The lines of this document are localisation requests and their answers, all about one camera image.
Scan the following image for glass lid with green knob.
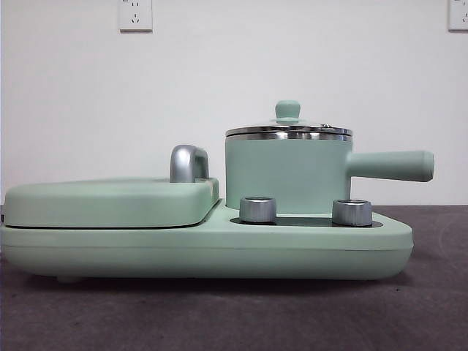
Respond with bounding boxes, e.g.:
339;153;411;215
224;100;354;142

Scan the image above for silver control dial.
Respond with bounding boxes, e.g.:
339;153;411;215
332;199;373;227
239;196;278;224

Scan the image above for mint green cooker base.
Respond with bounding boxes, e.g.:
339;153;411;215
0;204;415;283

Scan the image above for mint green pot with handle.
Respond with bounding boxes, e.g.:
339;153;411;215
224;129;435;216

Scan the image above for green hinged cover, silver handle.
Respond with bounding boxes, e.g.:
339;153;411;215
2;144;220;228

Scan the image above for white wall socket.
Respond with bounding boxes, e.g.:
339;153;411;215
448;0;468;32
118;0;154;33

